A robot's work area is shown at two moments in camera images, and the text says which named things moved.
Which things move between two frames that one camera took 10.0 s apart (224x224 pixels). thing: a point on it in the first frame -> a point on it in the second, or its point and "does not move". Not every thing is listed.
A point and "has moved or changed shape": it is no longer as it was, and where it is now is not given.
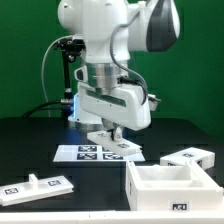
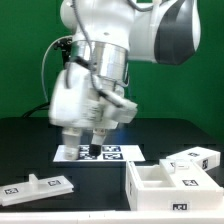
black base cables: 48,105 does not move
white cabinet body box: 177,187 does not move
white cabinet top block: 203,158 has moved or changed shape
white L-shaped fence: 202,216 does not move
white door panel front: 35,190 does not move
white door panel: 123,147 -> 185,174
